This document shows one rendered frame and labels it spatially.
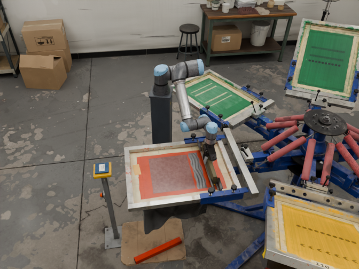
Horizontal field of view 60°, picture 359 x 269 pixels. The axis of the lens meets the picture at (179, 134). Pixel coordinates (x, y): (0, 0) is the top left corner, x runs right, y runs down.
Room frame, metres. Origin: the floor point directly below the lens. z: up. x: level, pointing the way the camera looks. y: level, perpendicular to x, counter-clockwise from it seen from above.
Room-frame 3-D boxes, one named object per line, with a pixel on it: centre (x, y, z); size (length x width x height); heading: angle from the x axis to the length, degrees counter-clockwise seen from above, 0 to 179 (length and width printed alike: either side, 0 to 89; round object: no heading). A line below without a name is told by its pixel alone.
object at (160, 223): (1.32, 0.01, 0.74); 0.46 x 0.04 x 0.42; 101
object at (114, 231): (1.55, 0.57, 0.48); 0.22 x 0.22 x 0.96; 11
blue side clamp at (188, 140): (1.86, -0.19, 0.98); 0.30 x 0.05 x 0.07; 101
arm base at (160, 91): (2.24, 0.17, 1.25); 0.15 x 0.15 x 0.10
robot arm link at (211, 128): (1.60, -0.22, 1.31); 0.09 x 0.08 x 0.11; 21
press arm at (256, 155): (1.65, -0.56, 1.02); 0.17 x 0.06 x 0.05; 101
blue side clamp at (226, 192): (1.31, -0.30, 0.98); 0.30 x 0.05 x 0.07; 101
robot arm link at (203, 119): (1.69, -0.17, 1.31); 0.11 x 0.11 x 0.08; 21
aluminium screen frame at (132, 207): (1.54, -0.01, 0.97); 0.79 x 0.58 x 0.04; 101
